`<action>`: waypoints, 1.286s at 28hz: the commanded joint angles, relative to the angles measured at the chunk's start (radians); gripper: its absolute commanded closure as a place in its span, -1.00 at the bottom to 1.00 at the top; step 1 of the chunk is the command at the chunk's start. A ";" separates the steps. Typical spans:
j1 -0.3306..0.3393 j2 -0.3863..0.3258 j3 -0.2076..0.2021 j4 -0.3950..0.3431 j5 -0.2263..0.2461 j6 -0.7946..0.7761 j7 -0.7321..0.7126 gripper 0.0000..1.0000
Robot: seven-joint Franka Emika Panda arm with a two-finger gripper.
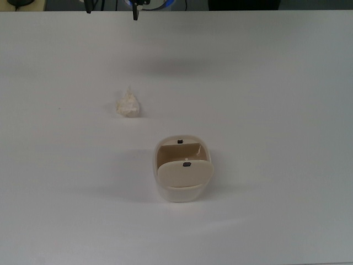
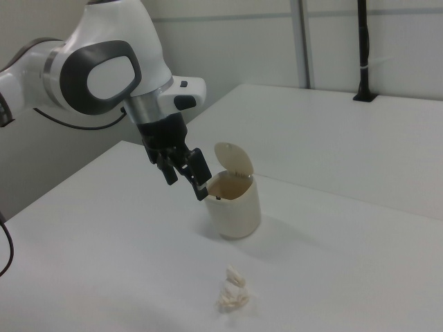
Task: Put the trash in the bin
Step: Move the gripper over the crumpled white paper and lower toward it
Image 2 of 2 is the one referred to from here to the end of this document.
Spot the grey partition post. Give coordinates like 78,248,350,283
296,0,311,89

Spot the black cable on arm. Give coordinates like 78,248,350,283
33,107,126,131

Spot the black cable beside table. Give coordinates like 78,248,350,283
0,211,15,277

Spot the white paper trash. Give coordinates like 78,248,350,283
214,264,251,314

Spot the small cream bin with lid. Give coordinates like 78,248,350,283
204,141,262,241

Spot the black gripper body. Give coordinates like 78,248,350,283
136,112,193,165

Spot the black pole with base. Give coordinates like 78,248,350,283
352,0,379,103

